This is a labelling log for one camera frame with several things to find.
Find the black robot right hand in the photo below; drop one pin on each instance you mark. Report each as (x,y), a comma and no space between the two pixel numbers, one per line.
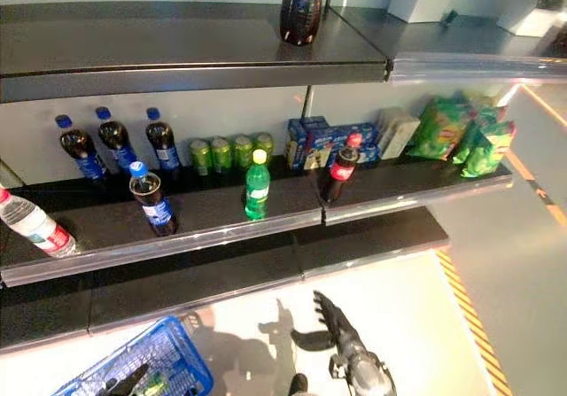
(345,338)

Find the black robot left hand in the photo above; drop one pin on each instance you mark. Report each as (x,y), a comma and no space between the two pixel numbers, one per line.
(121,385)

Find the blue plastic shopping basket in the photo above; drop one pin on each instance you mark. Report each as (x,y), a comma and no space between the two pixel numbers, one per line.
(186,360)

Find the Coca-Cola bottle red label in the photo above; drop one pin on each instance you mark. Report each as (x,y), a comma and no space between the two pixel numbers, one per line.
(339,176)

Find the green Sprite bottle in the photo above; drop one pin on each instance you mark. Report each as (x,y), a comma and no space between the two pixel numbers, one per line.
(155,385)
(258,188)

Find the robot right leg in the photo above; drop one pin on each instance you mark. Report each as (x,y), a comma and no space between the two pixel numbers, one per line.
(299,387)

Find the black metal shelf board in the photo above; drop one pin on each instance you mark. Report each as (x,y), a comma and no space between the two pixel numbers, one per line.
(155,37)
(212,219)
(177,281)

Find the Pepsi bottle blue label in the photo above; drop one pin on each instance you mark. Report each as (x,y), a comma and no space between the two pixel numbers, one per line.
(82,152)
(155,210)
(163,148)
(116,141)

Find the water bottle red cap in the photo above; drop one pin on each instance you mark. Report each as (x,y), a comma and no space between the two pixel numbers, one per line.
(35,227)

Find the blue Oreo cookie box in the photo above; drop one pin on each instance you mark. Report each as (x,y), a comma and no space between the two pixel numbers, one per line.
(316,126)
(297,145)

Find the wide blue Oreo box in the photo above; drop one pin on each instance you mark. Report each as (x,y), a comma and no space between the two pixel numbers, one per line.
(339,131)

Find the white carton box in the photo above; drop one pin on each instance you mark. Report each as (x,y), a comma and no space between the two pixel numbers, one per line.
(398,134)

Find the green soda can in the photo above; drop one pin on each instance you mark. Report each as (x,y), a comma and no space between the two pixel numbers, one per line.
(221,156)
(264,143)
(200,159)
(243,153)

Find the green chip bag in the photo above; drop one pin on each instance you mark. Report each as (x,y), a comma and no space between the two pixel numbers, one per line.
(487,112)
(487,152)
(436,130)

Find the large Pepsi bottle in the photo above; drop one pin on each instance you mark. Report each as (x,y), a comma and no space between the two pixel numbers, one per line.
(303,15)

